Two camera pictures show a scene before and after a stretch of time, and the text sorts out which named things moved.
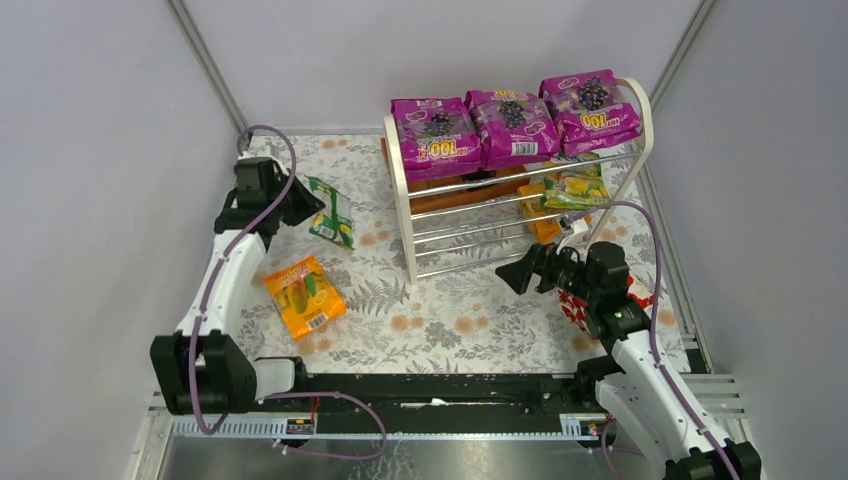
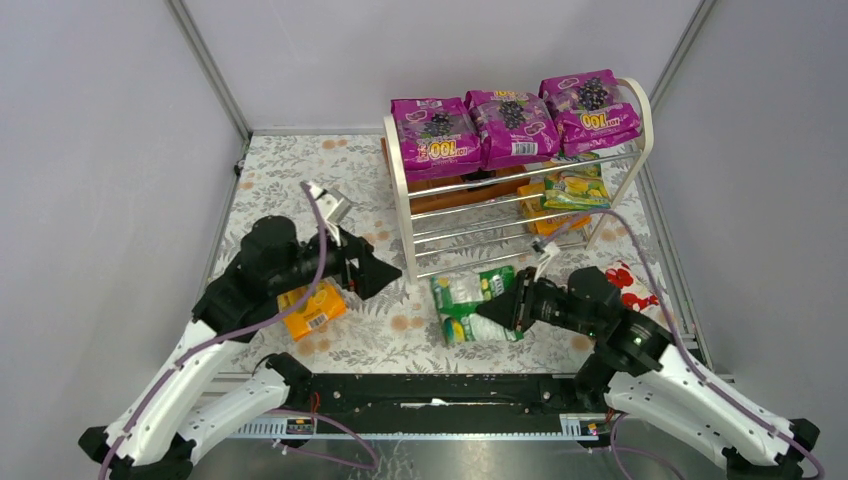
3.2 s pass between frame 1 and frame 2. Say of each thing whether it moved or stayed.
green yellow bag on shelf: stayed
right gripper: moved
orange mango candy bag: stayed
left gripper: moved
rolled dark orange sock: stayed
